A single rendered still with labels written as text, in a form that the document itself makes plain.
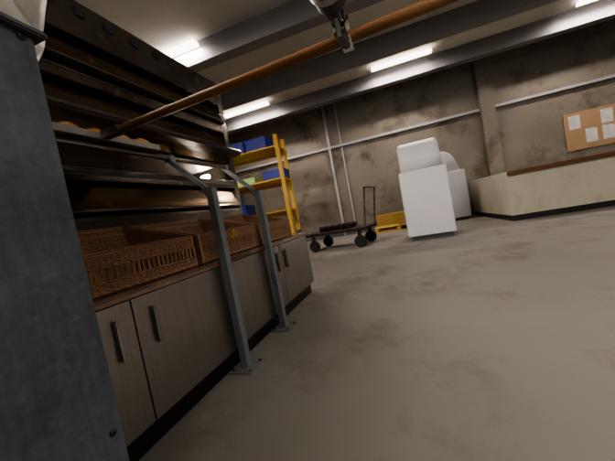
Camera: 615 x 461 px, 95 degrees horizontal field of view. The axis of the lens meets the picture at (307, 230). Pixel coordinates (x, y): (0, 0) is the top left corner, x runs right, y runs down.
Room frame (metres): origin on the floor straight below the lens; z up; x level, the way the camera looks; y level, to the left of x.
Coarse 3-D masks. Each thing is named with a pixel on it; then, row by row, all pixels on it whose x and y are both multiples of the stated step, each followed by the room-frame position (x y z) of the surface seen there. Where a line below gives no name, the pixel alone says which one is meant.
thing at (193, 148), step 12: (60, 108) 1.28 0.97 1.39; (72, 108) 1.33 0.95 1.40; (60, 120) 1.36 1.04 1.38; (72, 120) 1.38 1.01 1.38; (84, 120) 1.41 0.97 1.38; (96, 120) 1.45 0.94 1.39; (108, 120) 1.48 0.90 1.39; (120, 120) 1.54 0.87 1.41; (132, 132) 1.66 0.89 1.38; (144, 132) 1.70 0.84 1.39; (156, 132) 1.75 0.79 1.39; (156, 144) 1.89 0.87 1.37; (168, 144) 1.95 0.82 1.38; (180, 144) 2.01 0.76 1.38; (192, 144) 2.08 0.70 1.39; (204, 144) 2.16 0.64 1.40; (192, 156) 2.29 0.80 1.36; (204, 156) 2.38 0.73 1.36; (216, 156) 2.47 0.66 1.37; (228, 156) 2.57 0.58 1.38
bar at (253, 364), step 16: (64, 144) 1.06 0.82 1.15; (80, 144) 1.10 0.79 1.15; (96, 144) 1.16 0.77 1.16; (176, 160) 1.55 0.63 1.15; (192, 160) 1.67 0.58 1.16; (192, 176) 1.47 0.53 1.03; (208, 192) 1.43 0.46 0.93; (256, 192) 1.88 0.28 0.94; (224, 240) 1.44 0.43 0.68; (224, 256) 1.42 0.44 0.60; (272, 256) 1.88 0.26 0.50; (224, 272) 1.43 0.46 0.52; (272, 272) 1.88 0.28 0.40; (240, 320) 1.44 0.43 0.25; (240, 336) 1.43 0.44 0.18; (240, 352) 1.43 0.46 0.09; (240, 368) 1.43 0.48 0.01; (256, 368) 1.41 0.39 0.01
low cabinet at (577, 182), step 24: (528, 168) 4.56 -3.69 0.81; (552, 168) 4.51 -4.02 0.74; (576, 168) 4.42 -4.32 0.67; (600, 168) 4.33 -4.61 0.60; (480, 192) 6.05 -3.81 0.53; (504, 192) 4.85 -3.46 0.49; (528, 192) 4.61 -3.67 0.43; (552, 192) 4.52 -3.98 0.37; (576, 192) 4.43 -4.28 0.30; (600, 192) 4.34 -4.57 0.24; (504, 216) 5.03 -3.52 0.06; (528, 216) 4.65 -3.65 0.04
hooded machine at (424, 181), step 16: (416, 144) 4.60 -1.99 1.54; (432, 144) 4.48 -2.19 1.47; (400, 160) 4.61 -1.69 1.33; (416, 160) 4.52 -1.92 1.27; (432, 160) 4.44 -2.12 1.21; (400, 176) 4.54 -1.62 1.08; (416, 176) 4.46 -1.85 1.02; (432, 176) 4.39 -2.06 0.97; (416, 192) 4.47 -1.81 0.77; (432, 192) 4.40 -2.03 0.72; (448, 192) 4.33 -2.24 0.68; (416, 208) 4.49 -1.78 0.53; (432, 208) 4.41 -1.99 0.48; (448, 208) 4.34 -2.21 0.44; (416, 224) 4.50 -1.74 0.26; (432, 224) 4.43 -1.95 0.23; (448, 224) 4.35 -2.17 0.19; (416, 240) 4.55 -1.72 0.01
